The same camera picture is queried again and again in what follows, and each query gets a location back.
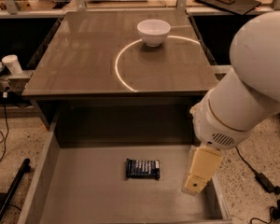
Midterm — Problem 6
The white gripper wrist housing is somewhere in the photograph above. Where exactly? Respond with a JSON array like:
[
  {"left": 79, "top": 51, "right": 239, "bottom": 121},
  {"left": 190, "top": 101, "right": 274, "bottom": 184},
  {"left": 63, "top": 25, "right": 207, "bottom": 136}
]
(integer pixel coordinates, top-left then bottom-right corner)
[{"left": 182, "top": 90, "right": 251, "bottom": 196}]

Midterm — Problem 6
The dark blue rxbar wrapper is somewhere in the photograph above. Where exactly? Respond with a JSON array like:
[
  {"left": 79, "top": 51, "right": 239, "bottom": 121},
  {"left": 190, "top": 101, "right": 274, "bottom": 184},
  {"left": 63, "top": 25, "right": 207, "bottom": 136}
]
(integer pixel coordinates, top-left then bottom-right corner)
[{"left": 126, "top": 159, "right": 161, "bottom": 180}]

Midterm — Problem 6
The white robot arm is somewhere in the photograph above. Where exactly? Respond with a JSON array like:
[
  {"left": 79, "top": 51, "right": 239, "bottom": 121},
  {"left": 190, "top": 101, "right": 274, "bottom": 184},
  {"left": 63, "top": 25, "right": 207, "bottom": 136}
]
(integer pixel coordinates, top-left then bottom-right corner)
[{"left": 182, "top": 11, "right": 280, "bottom": 195}]

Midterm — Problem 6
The open grey top drawer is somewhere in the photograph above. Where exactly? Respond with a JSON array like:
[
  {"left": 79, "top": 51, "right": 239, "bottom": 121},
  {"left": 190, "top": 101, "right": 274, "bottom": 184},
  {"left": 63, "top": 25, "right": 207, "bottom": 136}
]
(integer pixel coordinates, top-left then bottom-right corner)
[{"left": 18, "top": 105, "right": 232, "bottom": 224}]

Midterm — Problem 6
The grey cabinet with counter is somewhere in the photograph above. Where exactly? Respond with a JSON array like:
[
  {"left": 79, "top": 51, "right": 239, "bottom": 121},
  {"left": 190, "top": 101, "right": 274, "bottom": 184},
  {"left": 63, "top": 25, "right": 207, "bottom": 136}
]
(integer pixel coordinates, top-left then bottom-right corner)
[{"left": 23, "top": 10, "right": 217, "bottom": 132}]

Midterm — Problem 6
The white ceramic bowl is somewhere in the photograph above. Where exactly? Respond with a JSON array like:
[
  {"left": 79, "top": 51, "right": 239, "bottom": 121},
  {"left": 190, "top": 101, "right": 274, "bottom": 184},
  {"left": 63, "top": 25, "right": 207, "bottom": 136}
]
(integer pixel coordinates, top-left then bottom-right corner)
[{"left": 137, "top": 19, "right": 171, "bottom": 47}]

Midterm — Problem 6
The black flat panel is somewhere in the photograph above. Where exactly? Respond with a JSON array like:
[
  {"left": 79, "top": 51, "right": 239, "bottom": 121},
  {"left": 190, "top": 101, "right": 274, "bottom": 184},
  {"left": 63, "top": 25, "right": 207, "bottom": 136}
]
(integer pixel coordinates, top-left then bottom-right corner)
[{"left": 194, "top": 0, "right": 260, "bottom": 15}]

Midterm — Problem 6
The black pole on floor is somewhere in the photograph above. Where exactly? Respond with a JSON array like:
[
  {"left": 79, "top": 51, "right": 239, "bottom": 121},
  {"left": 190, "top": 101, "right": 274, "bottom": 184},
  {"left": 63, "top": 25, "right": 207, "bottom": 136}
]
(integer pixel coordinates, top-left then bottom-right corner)
[{"left": 0, "top": 159, "right": 31, "bottom": 222}]

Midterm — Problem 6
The white paper cup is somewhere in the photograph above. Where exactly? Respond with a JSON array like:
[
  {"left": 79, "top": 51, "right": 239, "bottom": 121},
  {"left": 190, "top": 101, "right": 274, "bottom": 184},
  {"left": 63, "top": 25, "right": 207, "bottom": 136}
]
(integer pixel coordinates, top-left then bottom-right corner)
[{"left": 2, "top": 54, "right": 22, "bottom": 75}]

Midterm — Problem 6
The black power adapter cable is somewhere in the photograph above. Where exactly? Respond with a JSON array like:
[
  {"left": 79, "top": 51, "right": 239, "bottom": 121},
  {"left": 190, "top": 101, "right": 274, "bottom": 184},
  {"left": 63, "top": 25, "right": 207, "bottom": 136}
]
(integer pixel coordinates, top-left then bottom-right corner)
[{"left": 234, "top": 147, "right": 280, "bottom": 196}]

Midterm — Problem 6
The black cable left floor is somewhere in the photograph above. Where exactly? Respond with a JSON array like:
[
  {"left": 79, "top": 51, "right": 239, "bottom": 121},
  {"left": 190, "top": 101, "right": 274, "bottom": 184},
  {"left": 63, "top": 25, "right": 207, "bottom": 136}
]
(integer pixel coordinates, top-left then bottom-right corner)
[{"left": 0, "top": 91, "right": 10, "bottom": 172}]

